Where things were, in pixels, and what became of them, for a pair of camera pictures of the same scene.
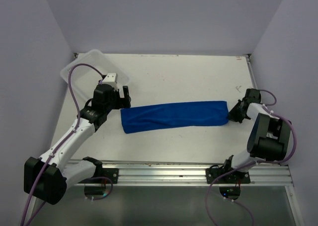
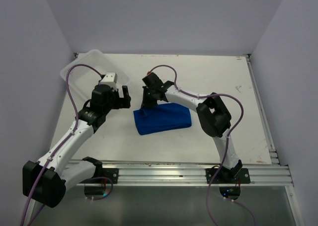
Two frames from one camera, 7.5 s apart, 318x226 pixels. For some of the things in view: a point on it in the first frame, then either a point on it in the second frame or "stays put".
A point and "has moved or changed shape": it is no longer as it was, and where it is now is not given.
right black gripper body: x=235 y=113 -> x=149 y=99
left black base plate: x=111 y=173 stays put
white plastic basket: x=84 y=78 stays put
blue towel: x=155 y=117 has moved or changed shape
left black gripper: x=122 y=102 stays put
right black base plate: x=214 y=172 stays put
